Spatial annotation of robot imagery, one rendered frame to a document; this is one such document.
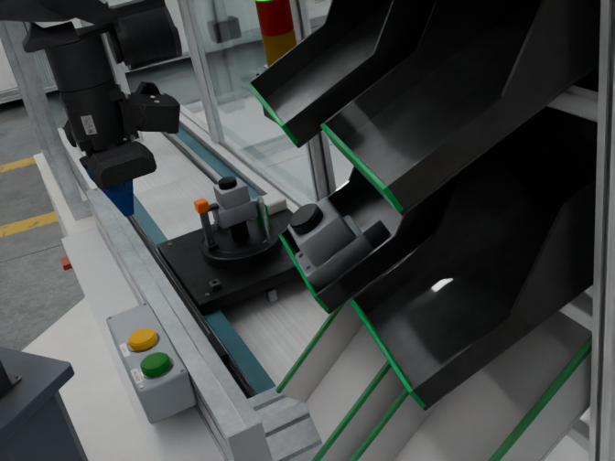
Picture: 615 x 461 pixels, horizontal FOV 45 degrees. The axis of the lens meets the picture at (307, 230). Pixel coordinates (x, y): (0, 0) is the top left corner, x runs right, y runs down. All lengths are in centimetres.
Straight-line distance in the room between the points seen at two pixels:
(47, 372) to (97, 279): 60
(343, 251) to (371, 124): 14
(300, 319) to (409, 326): 54
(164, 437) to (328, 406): 32
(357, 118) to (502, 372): 27
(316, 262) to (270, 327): 49
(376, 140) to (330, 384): 38
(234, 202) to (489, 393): 62
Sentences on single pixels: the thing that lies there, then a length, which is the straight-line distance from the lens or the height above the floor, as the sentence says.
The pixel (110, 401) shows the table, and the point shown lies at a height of 86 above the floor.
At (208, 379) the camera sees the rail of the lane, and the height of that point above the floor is 96.
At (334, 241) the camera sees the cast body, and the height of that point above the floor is 125.
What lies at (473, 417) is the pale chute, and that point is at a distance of 69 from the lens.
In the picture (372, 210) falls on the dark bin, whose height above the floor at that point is 123.
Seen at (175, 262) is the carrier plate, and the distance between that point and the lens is 125.
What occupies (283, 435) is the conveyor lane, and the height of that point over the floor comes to 92.
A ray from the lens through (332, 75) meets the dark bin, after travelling 65.
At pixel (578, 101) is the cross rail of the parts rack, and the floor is 139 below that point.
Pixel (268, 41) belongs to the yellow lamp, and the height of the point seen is 130.
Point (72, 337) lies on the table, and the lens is 136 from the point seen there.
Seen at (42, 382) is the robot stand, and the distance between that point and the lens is 92.
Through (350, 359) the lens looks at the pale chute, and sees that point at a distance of 83.
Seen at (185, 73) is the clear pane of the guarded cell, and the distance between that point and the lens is 230.
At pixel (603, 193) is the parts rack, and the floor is 133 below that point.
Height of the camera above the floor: 156
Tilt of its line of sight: 28 degrees down
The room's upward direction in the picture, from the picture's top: 11 degrees counter-clockwise
